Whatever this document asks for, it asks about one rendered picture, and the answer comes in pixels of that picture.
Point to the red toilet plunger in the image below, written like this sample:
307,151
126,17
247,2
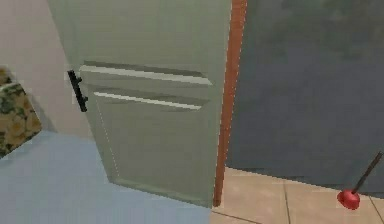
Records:
349,198

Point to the pale green room door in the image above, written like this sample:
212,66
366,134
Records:
156,133

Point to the green camouflage patterned box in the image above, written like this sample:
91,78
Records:
15,120

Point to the brown door frame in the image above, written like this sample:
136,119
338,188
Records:
230,100

